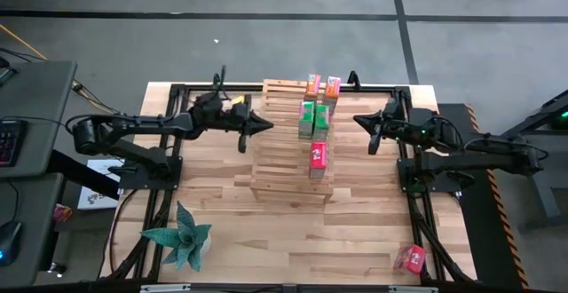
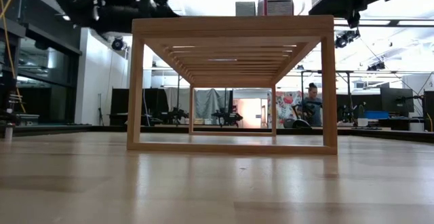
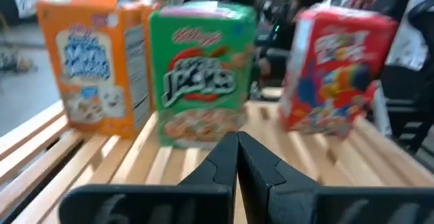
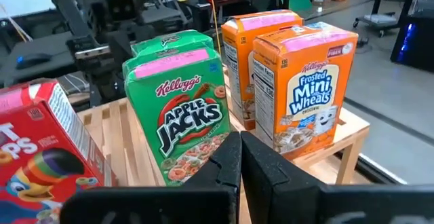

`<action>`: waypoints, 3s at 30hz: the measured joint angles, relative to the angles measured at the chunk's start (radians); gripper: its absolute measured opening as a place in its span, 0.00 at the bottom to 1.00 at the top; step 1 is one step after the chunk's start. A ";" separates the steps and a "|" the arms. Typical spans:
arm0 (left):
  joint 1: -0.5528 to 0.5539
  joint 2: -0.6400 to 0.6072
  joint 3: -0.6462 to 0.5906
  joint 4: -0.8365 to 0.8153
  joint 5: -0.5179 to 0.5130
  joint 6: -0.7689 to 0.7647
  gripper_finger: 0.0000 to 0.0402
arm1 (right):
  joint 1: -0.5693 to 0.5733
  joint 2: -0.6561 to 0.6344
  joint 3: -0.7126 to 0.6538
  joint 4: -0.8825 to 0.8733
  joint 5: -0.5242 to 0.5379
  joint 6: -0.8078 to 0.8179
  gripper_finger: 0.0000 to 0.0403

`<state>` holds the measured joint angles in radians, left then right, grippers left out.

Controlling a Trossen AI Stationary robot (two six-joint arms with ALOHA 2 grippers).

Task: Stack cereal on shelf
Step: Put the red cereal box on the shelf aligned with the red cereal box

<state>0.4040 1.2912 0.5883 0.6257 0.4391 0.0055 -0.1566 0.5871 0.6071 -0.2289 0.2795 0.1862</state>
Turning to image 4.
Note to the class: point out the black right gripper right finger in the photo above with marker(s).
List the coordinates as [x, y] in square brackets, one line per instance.
[305, 203]

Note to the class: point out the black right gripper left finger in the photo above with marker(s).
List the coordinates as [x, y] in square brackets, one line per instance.
[152, 207]

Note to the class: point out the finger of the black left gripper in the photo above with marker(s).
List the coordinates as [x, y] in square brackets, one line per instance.
[120, 81]
[101, 85]

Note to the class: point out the green Apple Jacks cereal box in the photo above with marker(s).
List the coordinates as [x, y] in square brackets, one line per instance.
[176, 115]
[169, 40]

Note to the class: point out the red Froot Loops cereal box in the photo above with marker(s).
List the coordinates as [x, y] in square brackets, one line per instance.
[40, 142]

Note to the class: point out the orange Mini Wheats cereal box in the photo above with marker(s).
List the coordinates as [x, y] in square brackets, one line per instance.
[305, 98]
[237, 64]

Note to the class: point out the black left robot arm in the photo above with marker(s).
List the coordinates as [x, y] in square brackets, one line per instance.
[68, 3]

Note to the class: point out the wooden slatted shelf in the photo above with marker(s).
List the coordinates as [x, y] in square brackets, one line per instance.
[112, 142]

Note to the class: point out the grey desk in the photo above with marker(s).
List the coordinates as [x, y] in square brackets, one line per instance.
[40, 47]

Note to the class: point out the black computer mouse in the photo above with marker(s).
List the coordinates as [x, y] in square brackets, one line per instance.
[32, 61]

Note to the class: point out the wheeled cart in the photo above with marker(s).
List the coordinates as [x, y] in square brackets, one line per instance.
[376, 20]

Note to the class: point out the black computer tower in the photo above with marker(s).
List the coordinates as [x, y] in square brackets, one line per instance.
[417, 40]

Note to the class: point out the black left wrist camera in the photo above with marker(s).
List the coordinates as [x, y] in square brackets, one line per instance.
[118, 3]

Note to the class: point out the black aluminium table frame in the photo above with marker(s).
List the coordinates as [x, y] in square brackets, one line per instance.
[373, 171]

